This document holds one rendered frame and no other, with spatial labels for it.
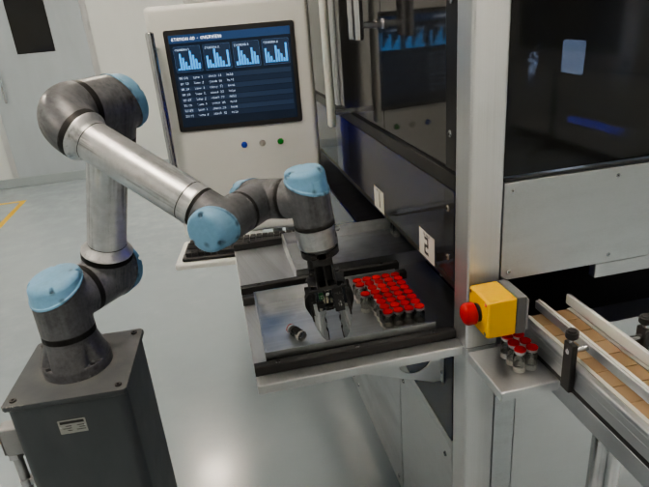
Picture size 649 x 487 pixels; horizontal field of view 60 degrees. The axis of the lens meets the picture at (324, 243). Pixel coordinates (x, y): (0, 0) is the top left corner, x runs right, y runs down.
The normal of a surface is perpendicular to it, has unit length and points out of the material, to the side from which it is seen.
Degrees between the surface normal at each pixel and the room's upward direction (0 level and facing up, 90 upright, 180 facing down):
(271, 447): 0
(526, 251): 90
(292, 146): 90
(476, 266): 90
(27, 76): 90
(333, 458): 0
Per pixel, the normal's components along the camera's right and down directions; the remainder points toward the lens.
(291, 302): -0.08, -0.92
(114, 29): 0.21, 0.37
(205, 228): -0.43, 0.38
